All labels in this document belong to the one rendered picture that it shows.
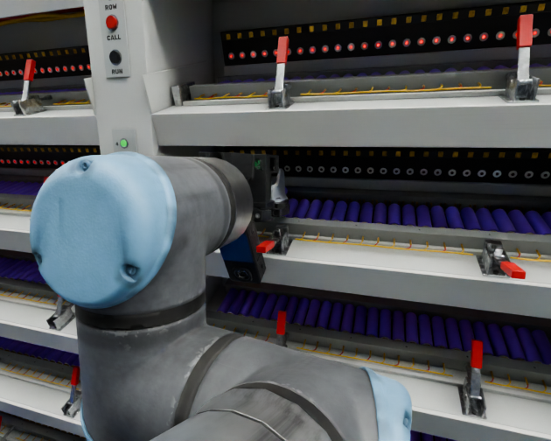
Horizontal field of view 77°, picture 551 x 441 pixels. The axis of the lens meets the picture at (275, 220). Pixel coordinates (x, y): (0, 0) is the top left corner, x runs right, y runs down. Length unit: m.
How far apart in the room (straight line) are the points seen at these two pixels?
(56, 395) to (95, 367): 0.68
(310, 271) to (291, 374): 0.29
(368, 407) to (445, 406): 0.37
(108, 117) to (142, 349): 0.40
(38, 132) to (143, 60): 0.23
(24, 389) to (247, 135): 0.77
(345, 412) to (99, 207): 0.17
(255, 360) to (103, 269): 0.10
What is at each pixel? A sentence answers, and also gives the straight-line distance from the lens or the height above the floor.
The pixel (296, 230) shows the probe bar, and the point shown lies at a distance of 0.51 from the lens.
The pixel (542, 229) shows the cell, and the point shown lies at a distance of 0.56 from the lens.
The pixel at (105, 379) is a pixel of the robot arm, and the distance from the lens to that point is 0.27.
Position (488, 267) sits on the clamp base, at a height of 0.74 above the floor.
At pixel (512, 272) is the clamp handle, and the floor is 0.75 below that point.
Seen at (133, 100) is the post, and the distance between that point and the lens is 0.55.
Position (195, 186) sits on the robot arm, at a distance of 0.25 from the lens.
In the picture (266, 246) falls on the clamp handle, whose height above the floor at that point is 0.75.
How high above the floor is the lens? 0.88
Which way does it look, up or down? 13 degrees down
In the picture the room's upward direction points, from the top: straight up
